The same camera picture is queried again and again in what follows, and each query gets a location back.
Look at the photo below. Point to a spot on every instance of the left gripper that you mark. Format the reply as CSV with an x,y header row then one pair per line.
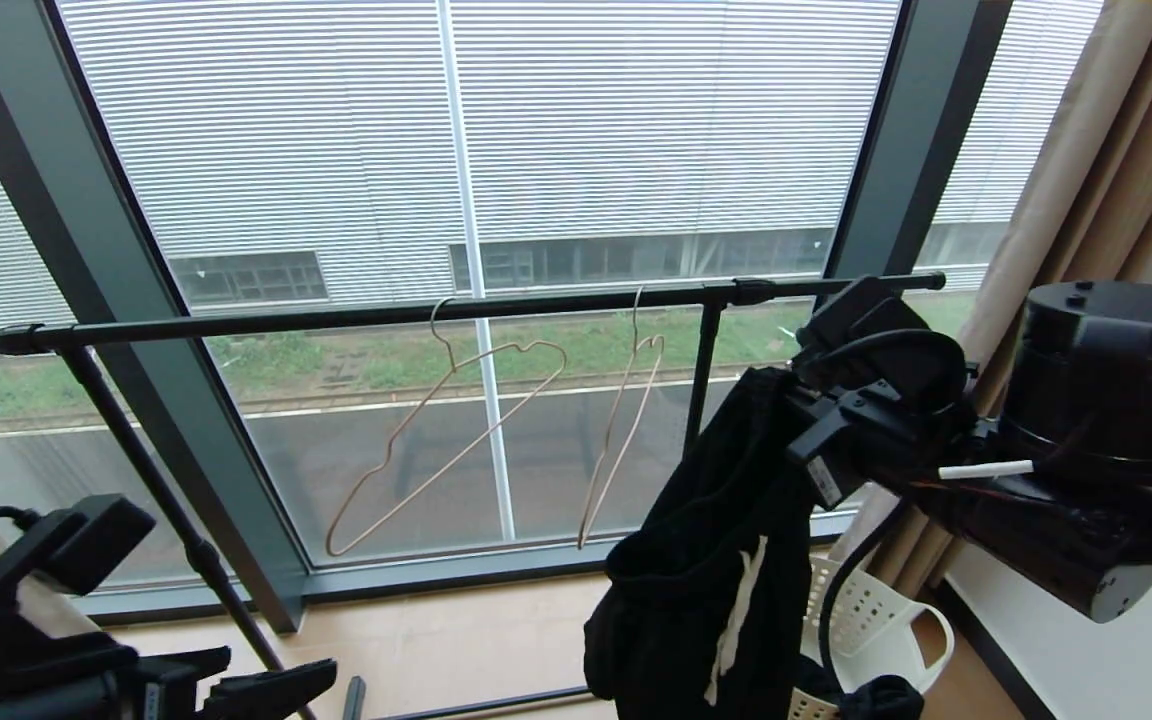
x,y
56,690

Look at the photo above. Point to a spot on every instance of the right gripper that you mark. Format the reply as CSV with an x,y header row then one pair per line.
x,y
886,440

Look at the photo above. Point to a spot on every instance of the black shorts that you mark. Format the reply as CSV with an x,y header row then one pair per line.
x,y
696,560

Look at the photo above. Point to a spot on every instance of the pink clothes hanger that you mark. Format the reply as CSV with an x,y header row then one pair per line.
x,y
636,335
454,366

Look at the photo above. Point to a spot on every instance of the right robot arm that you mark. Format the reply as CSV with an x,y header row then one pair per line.
x,y
1106,380

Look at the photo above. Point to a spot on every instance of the white laundry basket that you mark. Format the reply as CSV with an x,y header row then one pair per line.
x,y
876,610

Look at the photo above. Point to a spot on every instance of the black clothes rack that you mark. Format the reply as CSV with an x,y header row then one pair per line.
x,y
336,318

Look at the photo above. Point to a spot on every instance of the beige curtain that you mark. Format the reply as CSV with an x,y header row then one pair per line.
x,y
1116,150
46,600

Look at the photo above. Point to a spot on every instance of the window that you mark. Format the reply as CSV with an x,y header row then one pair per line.
x,y
86,250

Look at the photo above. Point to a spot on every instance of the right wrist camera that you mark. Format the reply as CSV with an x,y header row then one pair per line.
x,y
866,310

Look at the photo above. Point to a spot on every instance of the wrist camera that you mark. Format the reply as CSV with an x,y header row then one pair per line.
x,y
866,310
96,540

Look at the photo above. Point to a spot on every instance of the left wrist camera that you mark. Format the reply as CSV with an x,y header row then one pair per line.
x,y
96,540

